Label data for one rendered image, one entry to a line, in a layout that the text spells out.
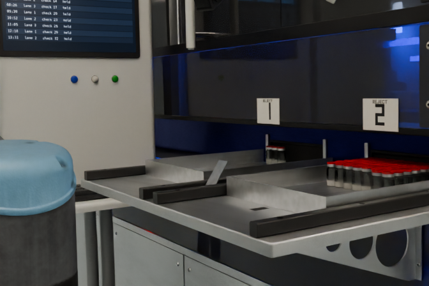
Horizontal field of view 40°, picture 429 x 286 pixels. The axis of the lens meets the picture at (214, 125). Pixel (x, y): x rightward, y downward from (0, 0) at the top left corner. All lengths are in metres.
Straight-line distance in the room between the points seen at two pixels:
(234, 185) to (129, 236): 1.14
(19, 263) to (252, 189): 0.52
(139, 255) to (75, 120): 0.63
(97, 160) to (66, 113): 0.16
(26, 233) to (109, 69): 1.16
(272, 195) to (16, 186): 0.50
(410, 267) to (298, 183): 0.26
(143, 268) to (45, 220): 1.51
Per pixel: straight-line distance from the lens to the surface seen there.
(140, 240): 2.08
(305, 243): 0.79
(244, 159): 1.50
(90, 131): 1.68
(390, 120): 1.11
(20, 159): 0.59
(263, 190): 0.98
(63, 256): 0.61
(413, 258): 1.11
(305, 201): 0.90
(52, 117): 1.65
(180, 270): 1.84
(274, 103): 1.36
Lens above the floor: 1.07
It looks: 4 degrees down
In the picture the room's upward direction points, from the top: 1 degrees counter-clockwise
